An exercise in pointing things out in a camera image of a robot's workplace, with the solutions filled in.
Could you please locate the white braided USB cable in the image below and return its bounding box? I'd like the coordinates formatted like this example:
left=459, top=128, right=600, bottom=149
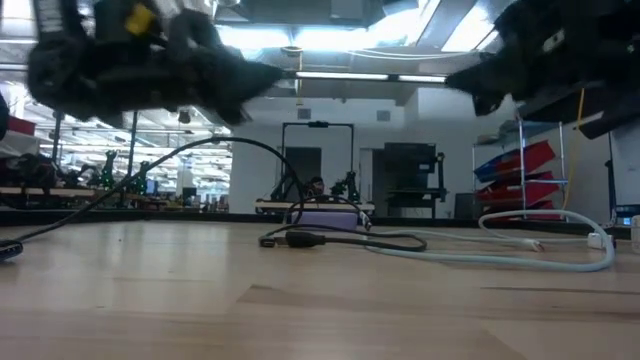
left=367, top=209, right=617, bottom=274

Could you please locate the ceiling light strip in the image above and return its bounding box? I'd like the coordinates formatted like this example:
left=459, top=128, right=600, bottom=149
left=293, top=70, right=447, bottom=84

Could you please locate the wooden background table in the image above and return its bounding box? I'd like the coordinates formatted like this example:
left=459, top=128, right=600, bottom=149
left=253, top=199, right=376, bottom=213

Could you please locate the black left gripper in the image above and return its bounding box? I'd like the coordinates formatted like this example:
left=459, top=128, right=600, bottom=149
left=27, top=0, right=285, bottom=126

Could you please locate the black cabinet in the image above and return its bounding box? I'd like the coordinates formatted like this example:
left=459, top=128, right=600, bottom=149
left=382, top=142, right=447, bottom=217

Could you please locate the black aluminium table frame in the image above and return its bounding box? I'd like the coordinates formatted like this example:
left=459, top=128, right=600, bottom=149
left=0, top=208, right=640, bottom=240

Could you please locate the yellow hanging cable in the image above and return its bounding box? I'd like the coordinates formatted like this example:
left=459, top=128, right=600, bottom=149
left=560, top=87, right=587, bottom=211

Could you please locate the black gantry frame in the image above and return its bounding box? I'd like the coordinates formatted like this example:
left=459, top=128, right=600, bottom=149
left=280, top=119, right=356, bottom=202
left=49, top=109, right=141, bottom=204

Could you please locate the red bin shelf rack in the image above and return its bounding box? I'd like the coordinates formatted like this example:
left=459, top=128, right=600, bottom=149
left=472, top=119, right=569, bottom=221

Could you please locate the long black USB cable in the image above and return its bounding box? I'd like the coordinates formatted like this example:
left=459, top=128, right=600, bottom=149
left=0, top=136, right=374, bottom=262

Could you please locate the person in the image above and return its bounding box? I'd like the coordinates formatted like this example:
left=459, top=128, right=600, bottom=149
left=305, top=175, right=327, bottom=199

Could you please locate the short black USB cable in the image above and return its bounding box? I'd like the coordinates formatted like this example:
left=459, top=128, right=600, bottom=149
left=258, top=222, right=429, bottom=253

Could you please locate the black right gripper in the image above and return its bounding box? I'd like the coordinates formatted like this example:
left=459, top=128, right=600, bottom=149
left=444, top=0, right=640, bottom=117

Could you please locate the purple round power strip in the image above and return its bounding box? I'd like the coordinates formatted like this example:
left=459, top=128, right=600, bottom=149
left=289, top=210, right=359, bottom=232

